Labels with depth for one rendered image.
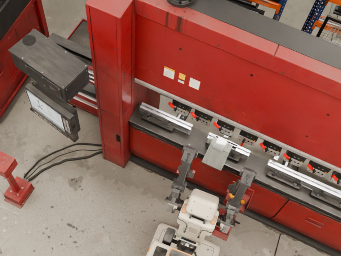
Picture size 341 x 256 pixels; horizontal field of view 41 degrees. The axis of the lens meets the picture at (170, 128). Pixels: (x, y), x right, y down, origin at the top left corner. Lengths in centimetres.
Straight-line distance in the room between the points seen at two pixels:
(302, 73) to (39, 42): 175
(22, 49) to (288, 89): 179
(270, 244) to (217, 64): 226
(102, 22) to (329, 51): 143
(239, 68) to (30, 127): 280
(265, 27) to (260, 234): 244
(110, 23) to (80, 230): 234
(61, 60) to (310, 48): 161
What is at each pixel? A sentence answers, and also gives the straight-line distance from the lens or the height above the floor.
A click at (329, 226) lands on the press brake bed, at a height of 62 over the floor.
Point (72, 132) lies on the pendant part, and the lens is 351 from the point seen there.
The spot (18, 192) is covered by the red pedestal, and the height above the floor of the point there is 13.
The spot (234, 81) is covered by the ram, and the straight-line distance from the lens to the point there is 323.
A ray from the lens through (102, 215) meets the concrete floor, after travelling 471.
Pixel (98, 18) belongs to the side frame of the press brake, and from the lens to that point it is 305.
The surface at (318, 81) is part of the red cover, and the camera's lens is 294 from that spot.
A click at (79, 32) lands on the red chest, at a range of 460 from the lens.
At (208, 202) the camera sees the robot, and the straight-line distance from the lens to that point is 331.
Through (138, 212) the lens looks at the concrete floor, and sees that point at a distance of 471.
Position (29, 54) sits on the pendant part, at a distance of 325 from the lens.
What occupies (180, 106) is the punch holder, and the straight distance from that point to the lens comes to 376.
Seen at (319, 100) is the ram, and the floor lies 205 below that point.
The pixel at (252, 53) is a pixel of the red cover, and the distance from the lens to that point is 293.
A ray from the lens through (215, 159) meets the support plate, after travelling 389.
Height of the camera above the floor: 447
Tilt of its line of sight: 61 degrees down
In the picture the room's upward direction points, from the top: 9 degrees clockwise
